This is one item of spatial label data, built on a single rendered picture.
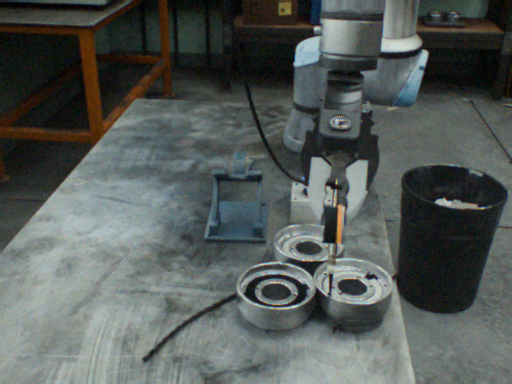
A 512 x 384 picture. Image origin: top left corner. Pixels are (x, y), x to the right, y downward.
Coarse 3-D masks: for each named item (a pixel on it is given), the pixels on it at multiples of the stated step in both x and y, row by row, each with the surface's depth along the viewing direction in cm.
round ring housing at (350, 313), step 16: (320, 272) 84; (384, 272) 83; (320, 288) 80; (336, 288) 82; (352, 288) 84; (368, 288) 82; (384, 288) 82; (320, 304) 80; (336, 304) 78; (352, 304) 77; (368, 304) 77; (384, 304) 79; (336, 320) 80; (352, 320) 79; (368, 320) 79
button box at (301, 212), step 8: (296, 184) 106; (296, 192) 103; (304, 192) 103; (328, 192) 104; (296, 200) 101; (304, 200) 101; (328, 200) 101; (296, 208) 101; (304, 208) 101; (296, 216) 102; (304, 216) 102; (312, 216) 102; (320, 224) 102
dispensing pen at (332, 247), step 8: (336, 184) 78; (336, 192) 78; (336, 200) 78; (328, 208) 77; (336, 208) 77; (328, 216) 77; (336, 216) 77; (328, 224) 77; (336, 224) 77; (328, 232) 77; (336, 232) 77; (328, 240) 77; (336, 240) 77; (328, 248) 79; (336, 248) 78; (328, 256) 79; (336, 256) 79; (328, 264) 79; (328, 272) 79; (328, 280) 79; (328, 288) 79
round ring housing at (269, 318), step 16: (256, 272) 85; (272, 272) 85; (288, 272) 85; (304, 272) 83; (240, 288) 81; (256, 288) 82; (272, 288) 83; (288, 288) 82; (240, 304) 79; (256, 304) 76; (304, 304) 77; (256, 320) 77; (272, 320) 77; (288, 320) 77; (304, 320) 80
